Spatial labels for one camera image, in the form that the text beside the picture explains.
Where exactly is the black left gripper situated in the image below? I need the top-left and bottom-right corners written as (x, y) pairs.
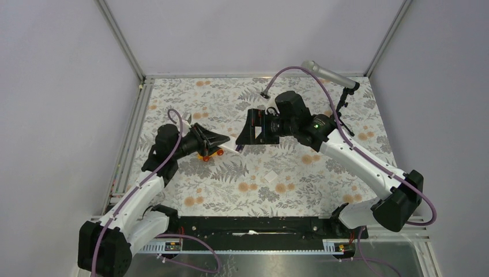
top-left (172, 123), bottom-right (230, 160)

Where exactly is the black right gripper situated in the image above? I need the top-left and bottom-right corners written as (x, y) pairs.
top-left (235, 108), bottom-right (296, 145)

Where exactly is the white remote control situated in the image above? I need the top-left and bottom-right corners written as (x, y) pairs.
top-left (219, 137), bottom-right (244, 154)

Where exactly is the white battery cover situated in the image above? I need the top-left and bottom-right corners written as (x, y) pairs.
top-left (264, 170), bottom-right (278, 183)

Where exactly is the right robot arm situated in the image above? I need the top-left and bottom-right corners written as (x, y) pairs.
top-left (236, 91), bottom-right (424, 238)

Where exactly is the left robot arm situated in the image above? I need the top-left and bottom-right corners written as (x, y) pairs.
top-left (77, 123), bottom-right (231, 276)

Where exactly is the orange toy car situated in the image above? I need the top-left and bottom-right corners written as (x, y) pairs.
top-left (197, 148), bottom-right (224, 162)

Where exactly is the floral patterned table mat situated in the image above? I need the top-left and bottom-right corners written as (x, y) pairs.
top-left (129, 78), bottom-right (375, 216)

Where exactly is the silver microphone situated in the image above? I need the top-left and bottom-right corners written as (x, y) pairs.
top-left (301, 60), bottom-right (360, 91)

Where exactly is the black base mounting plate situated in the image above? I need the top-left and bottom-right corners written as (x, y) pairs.
top-left (163, 216), bottom-right (368, 252)

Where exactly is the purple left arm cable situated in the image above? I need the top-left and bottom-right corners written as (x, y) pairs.
top-left (91, 108), bottom-right (185, 277)

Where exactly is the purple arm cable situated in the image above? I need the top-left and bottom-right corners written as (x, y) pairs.
top-left (91, 108), bottom-right (185, 277)
top-left (260, 66), bottom-right (438, 227)

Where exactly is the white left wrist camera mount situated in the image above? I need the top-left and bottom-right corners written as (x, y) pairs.
top-left (182, 113), bottom-right (192, 126)

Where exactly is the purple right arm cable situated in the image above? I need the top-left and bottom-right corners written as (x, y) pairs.
top-left (260, 66), bottom-right (438, 227)

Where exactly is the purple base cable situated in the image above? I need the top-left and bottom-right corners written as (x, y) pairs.
top-left (156, 234), bottom-right (224, 274)

